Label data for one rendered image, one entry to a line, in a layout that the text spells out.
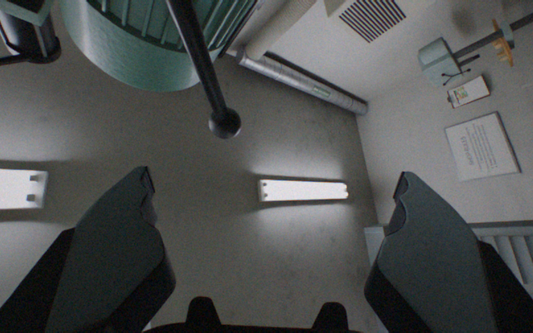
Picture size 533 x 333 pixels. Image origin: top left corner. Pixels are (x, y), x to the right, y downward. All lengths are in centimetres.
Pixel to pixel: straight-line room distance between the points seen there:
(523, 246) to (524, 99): 137
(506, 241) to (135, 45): 306
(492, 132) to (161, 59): 303
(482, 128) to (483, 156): 30
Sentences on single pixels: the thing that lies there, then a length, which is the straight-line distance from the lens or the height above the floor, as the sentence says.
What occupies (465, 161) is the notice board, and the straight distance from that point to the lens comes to 308.
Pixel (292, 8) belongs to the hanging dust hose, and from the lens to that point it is 182.
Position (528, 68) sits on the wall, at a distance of 326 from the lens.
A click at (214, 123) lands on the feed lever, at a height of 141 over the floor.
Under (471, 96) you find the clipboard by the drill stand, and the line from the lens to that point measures 319.
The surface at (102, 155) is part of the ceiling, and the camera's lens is 154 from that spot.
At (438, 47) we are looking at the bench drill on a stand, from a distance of 229.
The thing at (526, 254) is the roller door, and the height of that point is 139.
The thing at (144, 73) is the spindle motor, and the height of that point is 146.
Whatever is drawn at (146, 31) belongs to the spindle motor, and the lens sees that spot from 25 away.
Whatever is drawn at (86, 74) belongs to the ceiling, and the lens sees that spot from 176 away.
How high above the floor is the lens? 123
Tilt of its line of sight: 49 degrees up
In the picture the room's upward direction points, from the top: 113 degrees counter-clockwise
